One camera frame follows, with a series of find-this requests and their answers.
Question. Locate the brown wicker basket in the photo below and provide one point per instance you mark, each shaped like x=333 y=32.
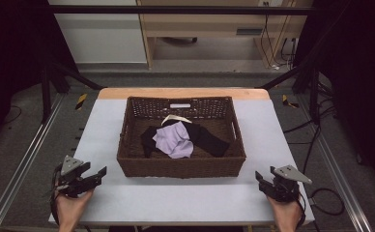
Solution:
x=182 y=161

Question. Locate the black curtain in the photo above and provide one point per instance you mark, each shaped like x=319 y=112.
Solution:
x=362 y=80
x=11 y=64

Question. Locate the person's right hand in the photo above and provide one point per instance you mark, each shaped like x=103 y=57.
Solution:
x=287 y=212

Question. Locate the light wooden desk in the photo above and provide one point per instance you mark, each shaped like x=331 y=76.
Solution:
x=208 y=22

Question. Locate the pale grey table mat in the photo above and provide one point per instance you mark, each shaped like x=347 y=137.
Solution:
x=111 y=193

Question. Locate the lilac cloth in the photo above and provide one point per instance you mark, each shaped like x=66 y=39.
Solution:
x=176 y=141

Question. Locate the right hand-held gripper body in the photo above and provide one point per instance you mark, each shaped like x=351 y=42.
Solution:
x=287 y=183

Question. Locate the wooden table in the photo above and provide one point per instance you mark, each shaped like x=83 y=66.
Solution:
x=182 y=93

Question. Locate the yellow black tape marker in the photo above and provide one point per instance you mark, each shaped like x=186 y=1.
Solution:
x=287 y=101
x=81 y=101

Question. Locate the cream cloth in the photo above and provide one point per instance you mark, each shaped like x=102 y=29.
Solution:
x=176 y=118

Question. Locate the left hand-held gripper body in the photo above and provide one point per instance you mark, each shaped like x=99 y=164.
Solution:
x=69 y=180

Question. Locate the black cloth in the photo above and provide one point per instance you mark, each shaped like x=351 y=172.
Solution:
x=211 y=141

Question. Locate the black metal frame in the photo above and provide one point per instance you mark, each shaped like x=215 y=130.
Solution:
x=176 y=9

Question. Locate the aluminium floor rail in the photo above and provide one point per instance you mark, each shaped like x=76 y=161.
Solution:
x=340 y=174
x=24 y=161

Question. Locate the person's left hand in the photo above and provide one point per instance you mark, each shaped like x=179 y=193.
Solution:
x=72 y=208

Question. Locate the white cabinet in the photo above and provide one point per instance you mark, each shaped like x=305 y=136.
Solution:
x=101 y=35

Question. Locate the grey box under desk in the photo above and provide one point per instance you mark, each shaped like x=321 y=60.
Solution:
x=249 y=32

